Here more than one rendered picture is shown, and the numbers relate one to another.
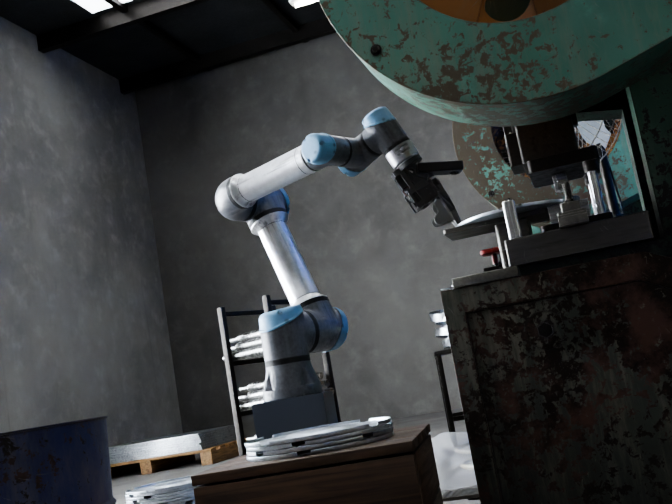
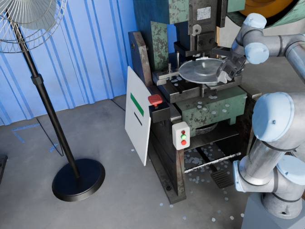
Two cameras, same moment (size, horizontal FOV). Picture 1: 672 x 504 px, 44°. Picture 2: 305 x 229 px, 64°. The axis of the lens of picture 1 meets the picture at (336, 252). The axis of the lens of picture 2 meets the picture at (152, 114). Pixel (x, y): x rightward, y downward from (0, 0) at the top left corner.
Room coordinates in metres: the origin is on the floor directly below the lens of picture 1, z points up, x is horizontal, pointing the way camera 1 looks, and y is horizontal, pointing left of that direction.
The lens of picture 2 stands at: (2.88, 0.41, 1.39)
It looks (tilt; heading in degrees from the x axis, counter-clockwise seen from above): 36 degrees down; 239
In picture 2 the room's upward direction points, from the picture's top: 7 degrees counter-clockwise
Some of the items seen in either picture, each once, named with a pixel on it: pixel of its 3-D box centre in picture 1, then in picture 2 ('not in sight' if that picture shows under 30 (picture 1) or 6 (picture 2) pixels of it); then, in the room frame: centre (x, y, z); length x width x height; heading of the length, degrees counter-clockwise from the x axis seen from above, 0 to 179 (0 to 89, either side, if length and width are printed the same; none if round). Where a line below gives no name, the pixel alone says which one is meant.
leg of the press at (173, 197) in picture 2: not in sight; (150, 107); (2.19, -0.77, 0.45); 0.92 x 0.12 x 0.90; 74
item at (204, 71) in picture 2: (516, 216); (205, 69); (2.01, -0.44, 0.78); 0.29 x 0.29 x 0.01
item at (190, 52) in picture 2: (565, 172); (194, 47); (1.97, -0.57, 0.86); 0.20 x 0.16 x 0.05; 164
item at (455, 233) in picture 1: (502, 247); (209, 84); (2.02, -0.40, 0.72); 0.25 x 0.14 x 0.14; 74
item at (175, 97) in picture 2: (579, 249); (195, 77); (1.97, -0.57, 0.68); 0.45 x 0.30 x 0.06; 164
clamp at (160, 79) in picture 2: not in sight; (168, 72); (2.13, -0.61, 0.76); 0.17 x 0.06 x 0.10; 164
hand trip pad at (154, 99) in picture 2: (495, 261); (155, 104); (2.35, -0.44, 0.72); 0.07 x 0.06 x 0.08; 74
